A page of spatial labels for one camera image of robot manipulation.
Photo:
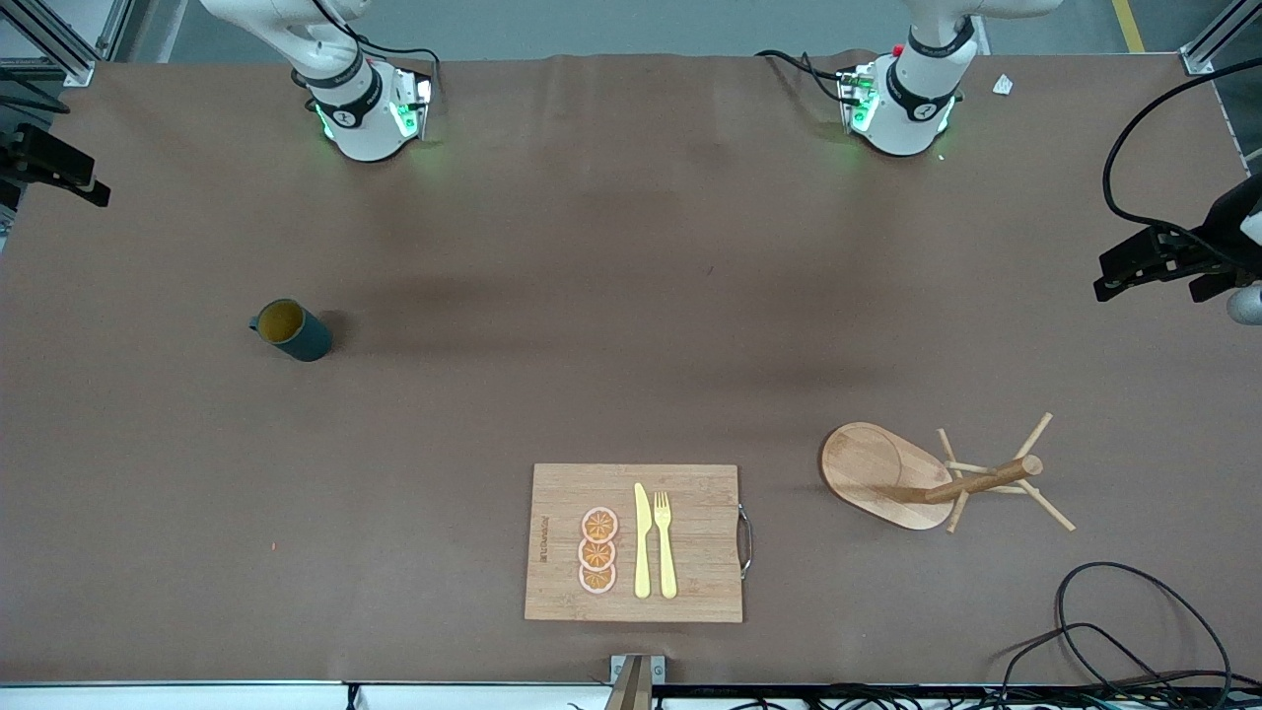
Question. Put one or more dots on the orange slice toy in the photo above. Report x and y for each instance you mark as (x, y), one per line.
(596, 581)
(599, 524)
(596, 555)

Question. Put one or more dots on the white paper scrap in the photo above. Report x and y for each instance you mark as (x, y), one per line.
(1003, 85)

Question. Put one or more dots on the aluminium frame profile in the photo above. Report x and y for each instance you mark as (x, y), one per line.
(59, 39)
(1218, 44)

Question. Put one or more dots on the dark teal ribbed cup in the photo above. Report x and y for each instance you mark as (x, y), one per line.
(301, 333)

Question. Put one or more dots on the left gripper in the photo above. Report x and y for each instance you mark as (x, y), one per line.
(1212, 238)

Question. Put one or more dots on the wooden mug tree stand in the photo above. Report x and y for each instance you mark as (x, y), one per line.
(868, 473)

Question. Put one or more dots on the yellow plastic knife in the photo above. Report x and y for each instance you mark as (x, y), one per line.
(642, 552)

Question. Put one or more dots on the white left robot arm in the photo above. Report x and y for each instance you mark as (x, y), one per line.
(922, 108)

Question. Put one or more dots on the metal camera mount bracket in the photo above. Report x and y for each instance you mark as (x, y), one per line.
(636, 680)

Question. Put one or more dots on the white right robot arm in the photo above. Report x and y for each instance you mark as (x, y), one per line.
(360, 118)

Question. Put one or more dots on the yellow plastic fork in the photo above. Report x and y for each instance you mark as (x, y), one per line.
(666, 557)

